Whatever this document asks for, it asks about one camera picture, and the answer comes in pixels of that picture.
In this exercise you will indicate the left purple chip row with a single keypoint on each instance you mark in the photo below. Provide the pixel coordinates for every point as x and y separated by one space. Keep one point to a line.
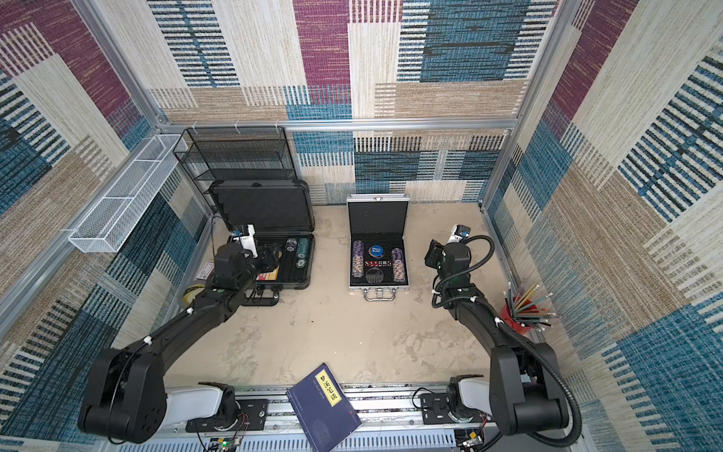
358 260

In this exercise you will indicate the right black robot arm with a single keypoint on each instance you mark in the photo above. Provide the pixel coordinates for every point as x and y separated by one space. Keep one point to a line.
526 392

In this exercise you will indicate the red yellow card deck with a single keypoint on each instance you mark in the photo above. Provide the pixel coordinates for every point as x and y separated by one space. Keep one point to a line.
269 276

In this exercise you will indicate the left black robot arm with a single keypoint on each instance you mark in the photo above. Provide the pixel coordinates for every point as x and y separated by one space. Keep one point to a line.
125 397

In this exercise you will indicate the black wire shelf rack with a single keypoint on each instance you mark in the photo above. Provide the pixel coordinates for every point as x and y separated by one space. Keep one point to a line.
237 153

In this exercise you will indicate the green poker chip row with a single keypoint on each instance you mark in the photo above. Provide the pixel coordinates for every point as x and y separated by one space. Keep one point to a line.
303 252

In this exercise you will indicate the dark blue book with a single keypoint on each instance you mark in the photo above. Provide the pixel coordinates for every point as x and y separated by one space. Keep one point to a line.
325 414

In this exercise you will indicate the blue round dealer button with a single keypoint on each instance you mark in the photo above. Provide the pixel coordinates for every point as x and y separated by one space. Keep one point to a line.
376 251

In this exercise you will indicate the large black poker case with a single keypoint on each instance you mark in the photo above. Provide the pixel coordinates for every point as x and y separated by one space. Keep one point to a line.
281 212

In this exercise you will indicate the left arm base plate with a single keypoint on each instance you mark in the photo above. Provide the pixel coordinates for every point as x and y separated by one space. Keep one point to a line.
242 415

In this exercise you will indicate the white mesh wall basket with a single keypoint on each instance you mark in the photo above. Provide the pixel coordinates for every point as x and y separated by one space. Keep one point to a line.
114 217

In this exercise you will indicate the small pink card packet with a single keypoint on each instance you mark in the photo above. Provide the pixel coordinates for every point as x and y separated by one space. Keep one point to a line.
205 271

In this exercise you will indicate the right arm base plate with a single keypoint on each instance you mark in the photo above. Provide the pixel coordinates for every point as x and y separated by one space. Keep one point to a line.
435 411

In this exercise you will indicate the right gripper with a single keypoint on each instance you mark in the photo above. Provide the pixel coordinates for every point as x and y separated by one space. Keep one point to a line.
432 254

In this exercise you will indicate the purple chip row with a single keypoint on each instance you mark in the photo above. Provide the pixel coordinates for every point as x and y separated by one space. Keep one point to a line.
358 260
399 267

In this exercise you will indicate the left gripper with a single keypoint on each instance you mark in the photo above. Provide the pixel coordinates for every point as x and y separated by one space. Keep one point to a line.
269 261

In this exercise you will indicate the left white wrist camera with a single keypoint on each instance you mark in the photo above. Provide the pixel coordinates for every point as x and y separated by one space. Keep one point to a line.
245 237

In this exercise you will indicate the small silver aluminium case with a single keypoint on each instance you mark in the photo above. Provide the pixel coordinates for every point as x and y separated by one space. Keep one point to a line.
378 219

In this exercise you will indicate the red pencil cup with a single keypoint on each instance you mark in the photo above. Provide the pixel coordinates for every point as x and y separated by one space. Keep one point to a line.
527 309

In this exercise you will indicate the right purple chip row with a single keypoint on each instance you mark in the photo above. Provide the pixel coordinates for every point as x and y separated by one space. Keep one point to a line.
399 267

